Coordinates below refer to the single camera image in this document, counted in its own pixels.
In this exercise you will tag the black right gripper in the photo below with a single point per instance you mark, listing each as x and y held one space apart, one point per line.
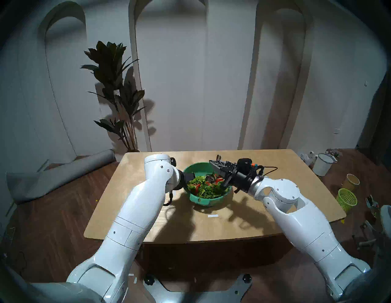
243 180

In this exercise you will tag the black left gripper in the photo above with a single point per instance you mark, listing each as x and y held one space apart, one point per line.
180 180

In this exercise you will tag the metal salad utensil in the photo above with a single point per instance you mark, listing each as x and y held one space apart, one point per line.
218 157

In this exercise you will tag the chopped lettuce tomato salad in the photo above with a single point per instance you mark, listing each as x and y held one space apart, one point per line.
204 188

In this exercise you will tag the green salad bowl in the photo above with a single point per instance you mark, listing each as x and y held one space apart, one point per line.
207 202

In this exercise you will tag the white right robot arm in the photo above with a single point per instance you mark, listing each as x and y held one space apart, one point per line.
290 213

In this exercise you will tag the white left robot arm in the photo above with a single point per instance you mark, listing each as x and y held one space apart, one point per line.
137 213

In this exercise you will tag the crumpled plastic trash pile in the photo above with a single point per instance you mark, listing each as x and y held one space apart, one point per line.
307 158

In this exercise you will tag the white bucket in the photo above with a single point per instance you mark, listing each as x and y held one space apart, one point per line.
322 166

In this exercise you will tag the white plant label tag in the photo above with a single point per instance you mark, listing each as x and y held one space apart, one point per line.
116 93

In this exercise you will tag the black base knob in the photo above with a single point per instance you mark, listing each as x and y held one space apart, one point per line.
246 278
149 280

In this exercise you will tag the small floor clutter pile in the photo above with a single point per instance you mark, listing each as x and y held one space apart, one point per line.
334 152

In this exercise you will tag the rolled grey floor mat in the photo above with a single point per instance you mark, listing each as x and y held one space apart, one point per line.
61 174

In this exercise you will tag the green mesh basket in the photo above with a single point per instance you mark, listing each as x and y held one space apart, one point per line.
346 200

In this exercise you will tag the tan paper bin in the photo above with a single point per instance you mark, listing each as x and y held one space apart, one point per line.
350 182

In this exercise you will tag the tall dark potted plant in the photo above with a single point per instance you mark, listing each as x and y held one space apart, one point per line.
110 67

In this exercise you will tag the green white floor tools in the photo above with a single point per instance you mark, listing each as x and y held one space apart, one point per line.
372 206

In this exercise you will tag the white chair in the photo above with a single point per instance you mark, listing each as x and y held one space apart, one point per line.
385 220

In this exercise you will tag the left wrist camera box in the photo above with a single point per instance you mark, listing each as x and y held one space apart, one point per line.
173 162

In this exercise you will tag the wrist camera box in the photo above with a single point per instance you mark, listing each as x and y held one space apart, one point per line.
244 163
173 162

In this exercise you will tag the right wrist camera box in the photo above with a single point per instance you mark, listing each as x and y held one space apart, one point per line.
244 163

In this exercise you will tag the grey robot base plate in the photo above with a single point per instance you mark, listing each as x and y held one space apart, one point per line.
195 294

